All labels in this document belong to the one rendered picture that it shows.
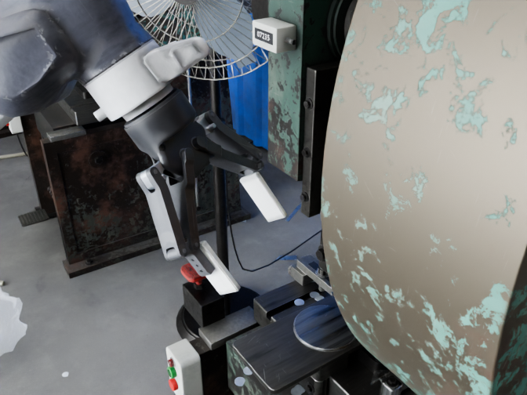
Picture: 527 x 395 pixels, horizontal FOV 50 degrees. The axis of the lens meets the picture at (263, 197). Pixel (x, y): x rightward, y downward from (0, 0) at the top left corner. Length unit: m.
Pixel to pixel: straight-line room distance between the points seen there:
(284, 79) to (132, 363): 1.43
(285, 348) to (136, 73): 0.65
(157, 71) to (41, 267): 2.19
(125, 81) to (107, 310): 1.88
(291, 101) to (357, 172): 0.55
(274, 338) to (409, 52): 0.79
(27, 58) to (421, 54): 0.36
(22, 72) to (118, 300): 1.91
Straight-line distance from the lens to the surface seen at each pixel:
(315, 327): 1.11
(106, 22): 0.59
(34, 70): 0.58
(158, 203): 0.59
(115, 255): 2.64
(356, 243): 0.46
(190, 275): 1.28
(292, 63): 0.95
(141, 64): 0.59
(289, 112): 0.98
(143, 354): 2.19
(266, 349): 1.07
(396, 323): 0.48
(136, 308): 2.38
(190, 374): 1.30
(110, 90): 0.59
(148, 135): 0.60
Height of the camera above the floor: 1.55
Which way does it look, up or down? 31 degrees down
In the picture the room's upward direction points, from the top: straight up
